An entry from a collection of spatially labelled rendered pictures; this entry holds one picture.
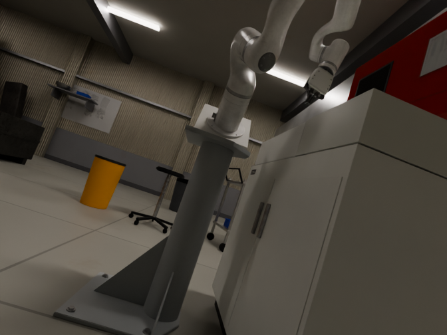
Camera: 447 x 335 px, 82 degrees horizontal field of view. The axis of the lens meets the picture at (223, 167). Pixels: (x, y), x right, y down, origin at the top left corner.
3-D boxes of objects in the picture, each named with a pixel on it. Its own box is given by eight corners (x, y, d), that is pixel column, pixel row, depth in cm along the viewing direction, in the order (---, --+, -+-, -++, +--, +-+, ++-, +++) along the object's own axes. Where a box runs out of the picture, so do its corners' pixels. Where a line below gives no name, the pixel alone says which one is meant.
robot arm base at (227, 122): (202, 128, 117) (214, 91, 105) (211, 110, 132) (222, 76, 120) (241, 143, 118) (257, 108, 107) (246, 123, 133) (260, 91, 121)
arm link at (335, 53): (317, 58, 117) (338, 63, 113) (330, 35, 118) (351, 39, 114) (317, 70, 124) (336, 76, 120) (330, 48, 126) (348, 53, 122)
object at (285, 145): (269, 170, 153) (276, 148, 154) (317, 164, 99) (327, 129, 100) (254, 165, 152) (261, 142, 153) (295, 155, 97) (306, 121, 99)
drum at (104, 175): (113, 209, 322) (130, 165, 328) (102, 211, 286) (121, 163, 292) (84, 199, 319) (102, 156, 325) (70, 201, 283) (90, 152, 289)
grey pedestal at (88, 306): (52, 316, 91) (136, 102, 99) (99, 274, 135) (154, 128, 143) (190, 356, 95) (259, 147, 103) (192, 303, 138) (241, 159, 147)
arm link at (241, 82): (232, 97, 107) (254, 37, 92) (217, 75, 118) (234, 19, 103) (256, 100, 112) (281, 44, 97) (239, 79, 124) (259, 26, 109)
